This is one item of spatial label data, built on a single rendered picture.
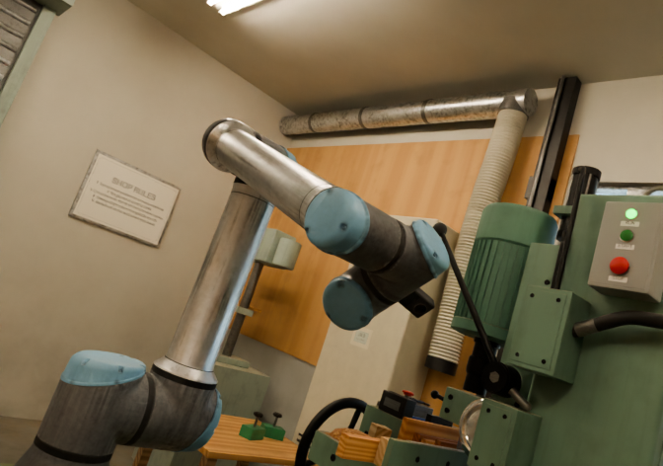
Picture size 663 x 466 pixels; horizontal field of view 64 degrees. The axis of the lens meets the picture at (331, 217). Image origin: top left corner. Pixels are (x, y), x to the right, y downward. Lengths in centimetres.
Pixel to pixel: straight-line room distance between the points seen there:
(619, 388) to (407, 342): 175
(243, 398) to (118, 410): 228
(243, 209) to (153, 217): 269
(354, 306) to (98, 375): 54
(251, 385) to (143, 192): 150
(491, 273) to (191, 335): 68
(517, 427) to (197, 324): 68
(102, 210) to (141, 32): 123
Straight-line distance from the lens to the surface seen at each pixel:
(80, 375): 117
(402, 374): 273
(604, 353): 107
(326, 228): 72
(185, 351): 124
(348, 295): 85
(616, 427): 104
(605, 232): 106
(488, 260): 125
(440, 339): 267
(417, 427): 128
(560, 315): 102
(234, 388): 337
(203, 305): 123
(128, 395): 119
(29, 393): 392
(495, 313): 122
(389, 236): 76
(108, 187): 379
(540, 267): 120
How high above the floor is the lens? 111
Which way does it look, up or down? 11 degrees up
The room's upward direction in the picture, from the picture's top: 19 degrees clockwise
